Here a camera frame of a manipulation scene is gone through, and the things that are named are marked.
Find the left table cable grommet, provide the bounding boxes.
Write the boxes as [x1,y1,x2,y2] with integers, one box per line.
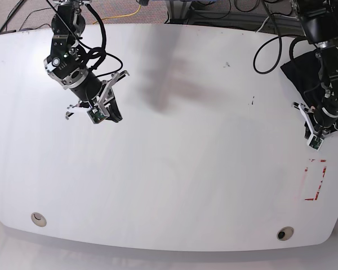
[30,213,47,227]

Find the black cable image arm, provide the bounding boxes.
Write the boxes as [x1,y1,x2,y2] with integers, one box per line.
[45,0,124,79]
[252,0,313,75]

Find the white cable on floor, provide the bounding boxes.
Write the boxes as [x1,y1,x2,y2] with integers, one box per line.
[255,13,273,33]

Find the black cable image left arm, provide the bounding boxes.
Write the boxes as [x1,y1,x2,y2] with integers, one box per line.
[45,0,124,79]

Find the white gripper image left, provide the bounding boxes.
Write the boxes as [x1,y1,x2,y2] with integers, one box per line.
[65,70,129,124]

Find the table cable grommet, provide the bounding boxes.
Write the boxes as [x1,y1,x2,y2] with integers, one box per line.
[30,213,47,227]
[277,227,294,241]

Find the black cable image right arm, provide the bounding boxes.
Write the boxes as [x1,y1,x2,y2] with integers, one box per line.
[252,0,313,75]

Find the black t-shirt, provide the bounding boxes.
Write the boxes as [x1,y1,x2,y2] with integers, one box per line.
[281,49,330,113]

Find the yellow cable on floor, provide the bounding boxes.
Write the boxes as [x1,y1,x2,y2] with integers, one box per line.
[92,4,141,25]

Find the right table cable grommet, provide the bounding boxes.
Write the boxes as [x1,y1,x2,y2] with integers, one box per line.
[277,227,294,241]

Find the red tape rectangle marking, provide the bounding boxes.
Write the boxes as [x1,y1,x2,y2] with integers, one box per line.
[302,159,327,201]

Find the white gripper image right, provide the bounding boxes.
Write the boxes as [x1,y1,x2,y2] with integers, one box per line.
[292,102,338,151]

